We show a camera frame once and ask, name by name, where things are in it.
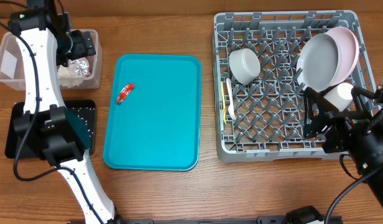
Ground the red sauce packet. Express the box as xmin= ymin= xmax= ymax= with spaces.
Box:
xmin=116 ymin=83 xmax=135 ymax=105

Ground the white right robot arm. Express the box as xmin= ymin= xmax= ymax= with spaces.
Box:
xmin=303 ymin=85 xmax=383 ymax=222

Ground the white plastic fork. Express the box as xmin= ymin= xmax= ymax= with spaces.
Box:
xmin=226 ymin=78 xmax=236 ymax=120

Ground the grey bowl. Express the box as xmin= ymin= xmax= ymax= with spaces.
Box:
xmin=229 ymin=49 xmax=261 ymax=85

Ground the yellow plastic spoon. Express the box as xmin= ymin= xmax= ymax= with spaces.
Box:
xmin=221 ymin=82 xmax=227 ymax=124

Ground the black plastic tray bin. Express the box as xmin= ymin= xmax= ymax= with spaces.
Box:
xmin=5 ymin=100 xmax=97 ymax=159

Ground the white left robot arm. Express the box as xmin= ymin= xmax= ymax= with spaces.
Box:
xmin=4 ymin=0 xmax=122 ymax=223

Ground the teal serving tray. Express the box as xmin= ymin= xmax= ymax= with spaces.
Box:
xmin=103 ymin=54 xmax=202 ymax=171

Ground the grey dishwasher rack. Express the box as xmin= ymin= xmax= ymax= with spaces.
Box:
xmin=213 ymin=10 xmax=376 ymax=162

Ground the white tissue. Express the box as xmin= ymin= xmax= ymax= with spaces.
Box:
xmin=58 ymin=66 xmax=83 ymax=88

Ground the clear plastic bin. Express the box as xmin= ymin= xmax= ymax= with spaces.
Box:
xmin=0 ymin=29 xmax=103 ymax=91

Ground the white cup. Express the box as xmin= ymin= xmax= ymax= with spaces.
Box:
xmin=324 ymin=83 xmax=353 ymax=111

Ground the grey plate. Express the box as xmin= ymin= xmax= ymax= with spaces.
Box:
xmin=296 ymin=34 xmax=341 ymax=92

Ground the silver foil wrapper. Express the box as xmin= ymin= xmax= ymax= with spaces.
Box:
xmin=68 ymin=57 xmax=91 ymax=78

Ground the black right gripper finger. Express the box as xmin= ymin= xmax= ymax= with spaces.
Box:
xmin=303 ymin=87 xmax=330 ymax=139
xmin=351 ymin=86 xmax=376 ymax=113

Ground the pink plate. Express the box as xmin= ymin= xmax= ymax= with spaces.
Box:
xmin=326 ymin=27 xmax=359 ymax=86

